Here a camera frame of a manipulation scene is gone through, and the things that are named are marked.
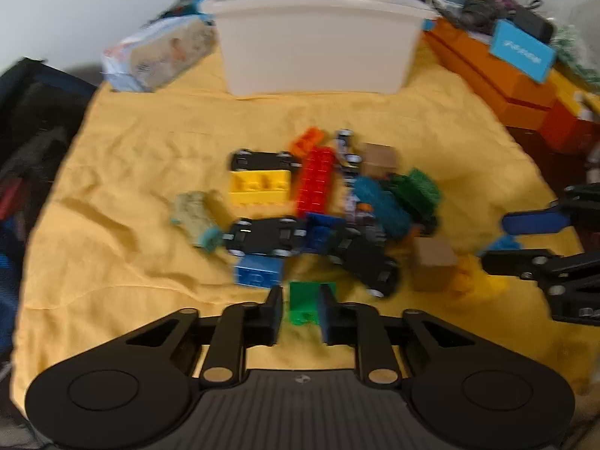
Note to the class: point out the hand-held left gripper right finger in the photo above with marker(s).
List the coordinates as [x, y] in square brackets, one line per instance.
[326, 314]

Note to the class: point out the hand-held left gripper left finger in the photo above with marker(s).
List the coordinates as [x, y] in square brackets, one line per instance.
[274, 311]

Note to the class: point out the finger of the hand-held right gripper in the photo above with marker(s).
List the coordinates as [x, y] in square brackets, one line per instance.
[532, 221]
[525, 262]

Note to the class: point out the small green brick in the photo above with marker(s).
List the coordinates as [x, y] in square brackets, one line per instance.
[302, 300]

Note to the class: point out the small light blue brick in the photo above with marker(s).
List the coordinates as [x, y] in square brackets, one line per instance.
[504, 243]

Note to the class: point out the teal toy piece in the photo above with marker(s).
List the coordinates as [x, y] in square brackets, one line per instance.
[379, 206]

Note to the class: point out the white plastic bin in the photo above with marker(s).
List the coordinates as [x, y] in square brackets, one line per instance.
[318, 56]

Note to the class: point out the yellow toy brick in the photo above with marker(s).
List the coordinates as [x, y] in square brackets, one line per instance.
[473, 286]

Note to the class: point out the black toy car chassis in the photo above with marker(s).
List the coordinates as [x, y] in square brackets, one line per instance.
[260, 160]
[262, 236]
[370, 262]

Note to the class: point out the dark blue brick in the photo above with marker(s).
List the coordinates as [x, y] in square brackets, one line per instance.
[323, 229]

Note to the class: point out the brown cube brick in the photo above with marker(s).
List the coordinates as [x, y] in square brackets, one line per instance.
[380, 157]
[433, 262]

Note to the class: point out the dark red box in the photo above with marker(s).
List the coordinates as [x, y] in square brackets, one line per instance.
[567, 129]

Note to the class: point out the dark green brick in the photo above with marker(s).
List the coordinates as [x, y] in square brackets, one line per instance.
[422, 190]

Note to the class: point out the beige and teal toy figure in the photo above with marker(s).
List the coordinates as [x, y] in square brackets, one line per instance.
[194, 215]

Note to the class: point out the long red brick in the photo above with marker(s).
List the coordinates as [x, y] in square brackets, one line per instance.
[316, 183]

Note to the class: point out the yellow flat box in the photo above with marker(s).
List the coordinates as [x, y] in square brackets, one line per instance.
[569, 86]

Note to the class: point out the long orange box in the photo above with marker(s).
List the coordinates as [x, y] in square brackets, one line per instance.
[483, 75]

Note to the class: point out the grey wheeled toy piece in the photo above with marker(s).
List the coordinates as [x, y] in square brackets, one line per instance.
[346, 143]

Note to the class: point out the blue card box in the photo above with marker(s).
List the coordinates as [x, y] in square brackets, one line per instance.
[520, 49]

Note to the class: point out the orange brick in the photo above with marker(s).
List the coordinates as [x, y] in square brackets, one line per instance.
[307, 140]

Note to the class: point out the bag of green beads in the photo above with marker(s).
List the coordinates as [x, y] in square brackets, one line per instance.
[574, 44]

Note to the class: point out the yellow cloth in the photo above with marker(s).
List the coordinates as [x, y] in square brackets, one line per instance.
[140, 173]

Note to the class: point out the black power adapter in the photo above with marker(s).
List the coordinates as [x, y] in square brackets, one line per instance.
[534, 21]

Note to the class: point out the wet wipes packet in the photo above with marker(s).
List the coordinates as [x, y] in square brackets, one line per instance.
[159, 56]

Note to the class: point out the black bag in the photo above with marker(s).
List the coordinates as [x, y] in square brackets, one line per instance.
[33, 117]

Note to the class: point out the dark green box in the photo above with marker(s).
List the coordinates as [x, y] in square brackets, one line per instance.
[187, 4]

